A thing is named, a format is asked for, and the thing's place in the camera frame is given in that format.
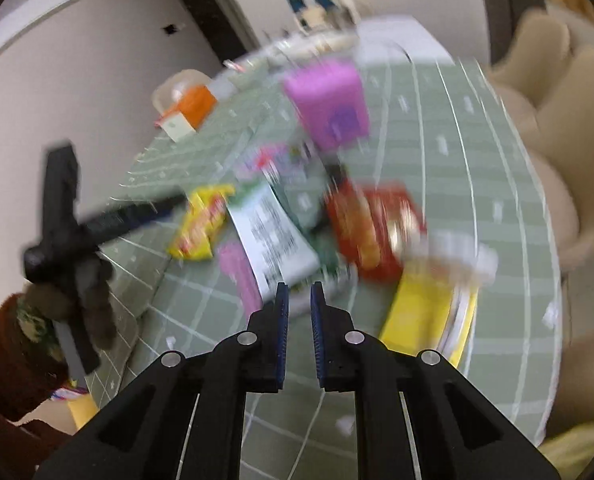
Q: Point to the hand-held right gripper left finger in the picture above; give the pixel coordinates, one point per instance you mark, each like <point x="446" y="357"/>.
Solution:
<point x="282" y="335"/>

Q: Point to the white orange tissue box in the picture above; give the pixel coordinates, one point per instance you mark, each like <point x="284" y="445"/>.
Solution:
<point x="192" y="107"/>

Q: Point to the yellow cushion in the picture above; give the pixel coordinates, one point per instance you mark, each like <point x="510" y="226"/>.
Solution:
<point x="567" y="452"/>

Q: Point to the yellow noodle packet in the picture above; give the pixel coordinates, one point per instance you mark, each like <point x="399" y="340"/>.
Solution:
<point x="199" y="230"/>

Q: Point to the pink plastic wrapper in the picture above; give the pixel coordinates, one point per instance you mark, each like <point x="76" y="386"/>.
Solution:
<point x="237" y="270"/>

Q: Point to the green white packet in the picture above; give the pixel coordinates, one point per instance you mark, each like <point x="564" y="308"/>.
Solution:
<point x="272" y="240"/>

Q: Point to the pink box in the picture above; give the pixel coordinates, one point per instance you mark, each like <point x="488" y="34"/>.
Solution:
<point x="327" y="105"/>

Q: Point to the colourful small snack packet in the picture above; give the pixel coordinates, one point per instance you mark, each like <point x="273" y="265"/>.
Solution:
<point x="274" y="162"/>

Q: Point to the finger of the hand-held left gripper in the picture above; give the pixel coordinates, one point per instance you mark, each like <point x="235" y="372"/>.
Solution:
<point x="127" y="216"/>

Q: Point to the green checked tablecloth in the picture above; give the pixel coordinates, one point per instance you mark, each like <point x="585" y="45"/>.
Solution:
<point x="477" y="185"/>

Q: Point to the person's left forearm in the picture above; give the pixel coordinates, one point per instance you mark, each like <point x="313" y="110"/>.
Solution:
<point x="2" y="360"/>

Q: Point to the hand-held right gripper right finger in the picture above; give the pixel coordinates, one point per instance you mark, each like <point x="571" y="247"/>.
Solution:
<point x="319" y="335"/>

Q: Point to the person's left hand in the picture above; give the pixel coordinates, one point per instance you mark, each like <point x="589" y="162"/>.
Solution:
<point x="102" y="290"/>

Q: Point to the white yellow dispenser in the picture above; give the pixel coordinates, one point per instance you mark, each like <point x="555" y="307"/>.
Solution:
<point x="417" y="310"/>

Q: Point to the dark red snack packet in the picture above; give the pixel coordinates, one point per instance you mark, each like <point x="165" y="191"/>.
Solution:
<point x="367" y="230"/>

